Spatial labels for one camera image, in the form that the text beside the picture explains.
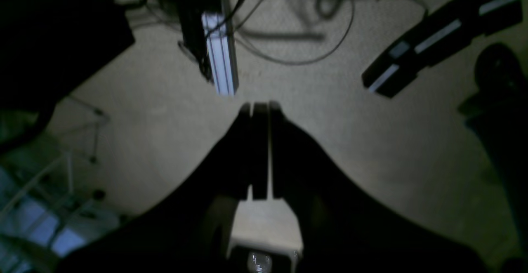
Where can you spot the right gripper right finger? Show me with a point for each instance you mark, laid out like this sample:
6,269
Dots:
343,229

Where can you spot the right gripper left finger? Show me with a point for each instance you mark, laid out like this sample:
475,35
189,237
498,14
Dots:
188,231

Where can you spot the metal rack on floor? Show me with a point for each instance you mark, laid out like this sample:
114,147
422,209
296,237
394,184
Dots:
50,200

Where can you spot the black power strip on floor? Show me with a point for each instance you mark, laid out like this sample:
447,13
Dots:
438,36

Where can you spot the aluminium extrusion frame post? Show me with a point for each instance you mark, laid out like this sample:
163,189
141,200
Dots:
221,50

